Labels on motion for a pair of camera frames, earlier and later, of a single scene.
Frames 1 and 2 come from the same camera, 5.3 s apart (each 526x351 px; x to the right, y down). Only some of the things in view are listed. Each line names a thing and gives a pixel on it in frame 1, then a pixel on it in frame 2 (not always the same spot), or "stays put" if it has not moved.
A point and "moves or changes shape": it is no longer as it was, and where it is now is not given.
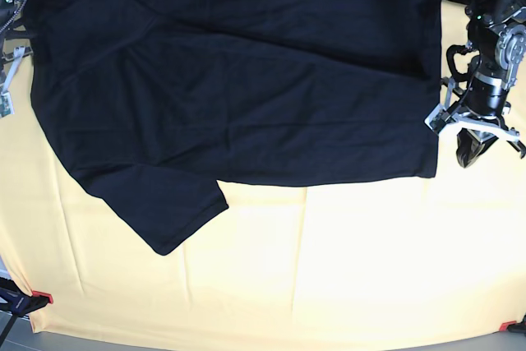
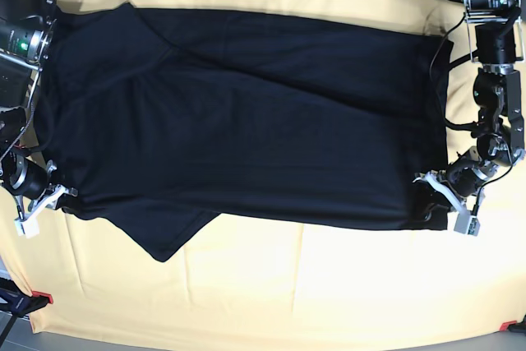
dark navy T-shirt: [152, 90] moves or changes shape
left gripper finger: [18, 53] → [48, 196]
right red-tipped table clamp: [513, 326] stays put
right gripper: [485, 97] → [466, 175]
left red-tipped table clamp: [16, 301] stays put
